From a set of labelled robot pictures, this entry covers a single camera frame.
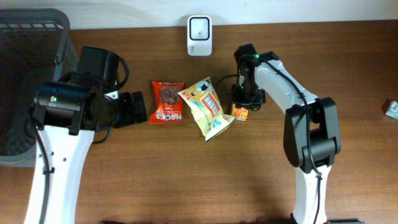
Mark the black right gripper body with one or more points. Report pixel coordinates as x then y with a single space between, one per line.
249 95

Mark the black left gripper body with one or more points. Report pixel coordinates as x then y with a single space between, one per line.
126 111

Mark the orange tissue pack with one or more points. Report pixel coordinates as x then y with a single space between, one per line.
240 113

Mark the red candy bag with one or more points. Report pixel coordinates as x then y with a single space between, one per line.
169 103

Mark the beige snack bag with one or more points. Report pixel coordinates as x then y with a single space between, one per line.
206 108

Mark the green tissue pack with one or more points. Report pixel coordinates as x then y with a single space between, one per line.
392 110

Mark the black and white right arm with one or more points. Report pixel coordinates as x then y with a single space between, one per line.
311 129

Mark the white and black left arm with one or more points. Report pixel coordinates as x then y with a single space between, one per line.
69 115

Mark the white barcode scanner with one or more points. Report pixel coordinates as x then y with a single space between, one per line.
199 36

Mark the grey plastic mesh basket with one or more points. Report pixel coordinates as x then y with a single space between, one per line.
35 48

